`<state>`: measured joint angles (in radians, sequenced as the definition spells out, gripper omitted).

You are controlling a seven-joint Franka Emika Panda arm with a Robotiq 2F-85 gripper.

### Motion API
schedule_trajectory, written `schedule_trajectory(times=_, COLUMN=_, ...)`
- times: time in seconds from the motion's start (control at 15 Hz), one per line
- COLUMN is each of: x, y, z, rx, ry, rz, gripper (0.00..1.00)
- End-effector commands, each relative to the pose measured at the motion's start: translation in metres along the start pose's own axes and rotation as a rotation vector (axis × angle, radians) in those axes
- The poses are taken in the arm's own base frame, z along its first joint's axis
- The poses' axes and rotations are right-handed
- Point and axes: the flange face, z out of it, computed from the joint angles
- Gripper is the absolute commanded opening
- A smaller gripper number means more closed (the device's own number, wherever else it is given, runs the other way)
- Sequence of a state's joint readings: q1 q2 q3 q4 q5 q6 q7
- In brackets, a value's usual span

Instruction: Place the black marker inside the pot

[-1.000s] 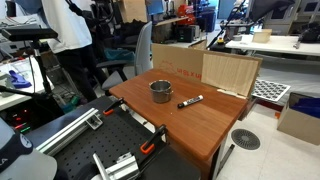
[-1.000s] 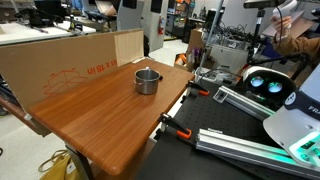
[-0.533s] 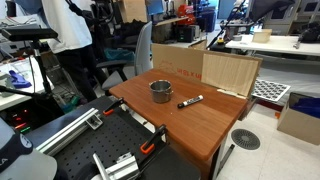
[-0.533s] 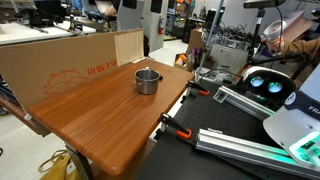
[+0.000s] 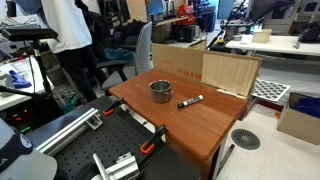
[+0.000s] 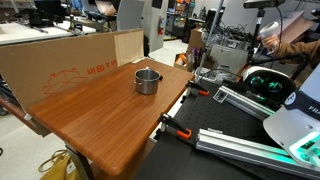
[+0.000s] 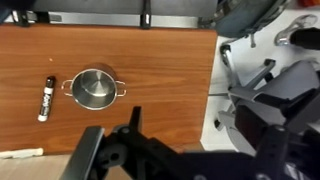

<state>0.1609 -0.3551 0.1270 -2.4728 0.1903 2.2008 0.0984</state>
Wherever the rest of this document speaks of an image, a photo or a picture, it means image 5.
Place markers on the black equipment on table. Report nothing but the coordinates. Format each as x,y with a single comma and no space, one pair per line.
310,35

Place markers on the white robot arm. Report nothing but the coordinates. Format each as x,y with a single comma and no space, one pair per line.
20,156

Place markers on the black table leg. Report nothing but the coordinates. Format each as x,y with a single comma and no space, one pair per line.
226,159

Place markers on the long aluminium extrusion rail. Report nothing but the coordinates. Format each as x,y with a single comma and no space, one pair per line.
68,131

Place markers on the black stereo camera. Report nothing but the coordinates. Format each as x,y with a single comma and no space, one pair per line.
30,34

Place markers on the small wooden box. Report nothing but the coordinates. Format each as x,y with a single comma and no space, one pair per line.
262,35

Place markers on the open cardboard box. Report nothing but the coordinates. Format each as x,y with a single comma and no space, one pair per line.
296,126

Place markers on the round floor drain grate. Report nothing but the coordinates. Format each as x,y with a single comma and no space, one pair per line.
245,139

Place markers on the short aluminium bracket rail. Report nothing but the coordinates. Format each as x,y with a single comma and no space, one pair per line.
121,166

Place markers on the small metal pot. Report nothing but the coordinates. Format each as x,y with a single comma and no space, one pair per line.
160,95

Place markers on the black camera tripod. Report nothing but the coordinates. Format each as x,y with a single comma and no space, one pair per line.
42,76

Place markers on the black Expo marker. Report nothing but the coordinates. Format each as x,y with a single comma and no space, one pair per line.
190,101

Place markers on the long white table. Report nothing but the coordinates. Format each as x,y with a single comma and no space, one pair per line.
280,45

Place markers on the blue fabric in box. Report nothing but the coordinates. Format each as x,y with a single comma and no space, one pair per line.
308,106

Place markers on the brown cardboard panel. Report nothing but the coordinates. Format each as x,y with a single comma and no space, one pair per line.
181,61

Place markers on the black orange bar clamp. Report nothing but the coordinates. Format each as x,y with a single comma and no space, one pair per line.
112,107
152,140

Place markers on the grey office chair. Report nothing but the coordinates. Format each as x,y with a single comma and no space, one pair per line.
143,50

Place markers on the person in white shirt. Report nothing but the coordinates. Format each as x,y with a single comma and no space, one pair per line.
66,23

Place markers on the red machine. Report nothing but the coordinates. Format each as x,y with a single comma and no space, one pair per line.
186,13

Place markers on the checkered calibration board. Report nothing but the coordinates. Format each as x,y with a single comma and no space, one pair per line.
270,90

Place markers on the white side desk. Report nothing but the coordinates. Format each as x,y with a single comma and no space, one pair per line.
20,95

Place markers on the blue cloth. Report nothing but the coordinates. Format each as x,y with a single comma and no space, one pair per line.
18,80

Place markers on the black perforated breadboard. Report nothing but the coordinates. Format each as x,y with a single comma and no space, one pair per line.
110,140

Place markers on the black photo umbrella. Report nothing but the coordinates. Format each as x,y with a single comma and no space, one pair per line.
270,8

